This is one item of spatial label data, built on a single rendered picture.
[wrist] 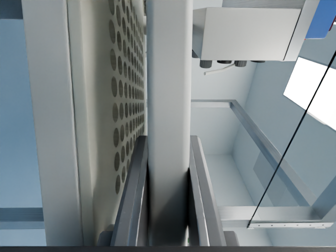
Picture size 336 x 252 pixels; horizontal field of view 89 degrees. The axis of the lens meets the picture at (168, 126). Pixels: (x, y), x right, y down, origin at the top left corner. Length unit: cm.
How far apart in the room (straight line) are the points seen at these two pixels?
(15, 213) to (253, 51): 102
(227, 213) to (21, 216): 83
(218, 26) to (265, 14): 10
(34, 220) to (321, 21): 110
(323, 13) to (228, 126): 428
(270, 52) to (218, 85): 365
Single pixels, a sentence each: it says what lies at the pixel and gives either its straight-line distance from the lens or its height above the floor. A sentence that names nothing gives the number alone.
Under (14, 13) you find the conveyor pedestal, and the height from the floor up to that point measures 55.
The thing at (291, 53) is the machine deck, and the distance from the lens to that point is 52.
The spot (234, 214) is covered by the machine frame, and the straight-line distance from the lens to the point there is 83.
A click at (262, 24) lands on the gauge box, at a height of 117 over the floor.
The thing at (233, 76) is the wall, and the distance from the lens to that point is 416.
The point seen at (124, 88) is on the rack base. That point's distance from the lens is 17.
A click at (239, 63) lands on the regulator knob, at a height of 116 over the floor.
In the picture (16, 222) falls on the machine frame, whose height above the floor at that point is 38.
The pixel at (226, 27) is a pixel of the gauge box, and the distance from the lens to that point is 45.
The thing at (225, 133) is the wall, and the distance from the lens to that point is 486.
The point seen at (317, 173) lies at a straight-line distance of 72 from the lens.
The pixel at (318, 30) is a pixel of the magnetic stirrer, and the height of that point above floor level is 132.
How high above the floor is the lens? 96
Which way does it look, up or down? 1 degrees up
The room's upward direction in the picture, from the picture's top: 90 degrees clockwise
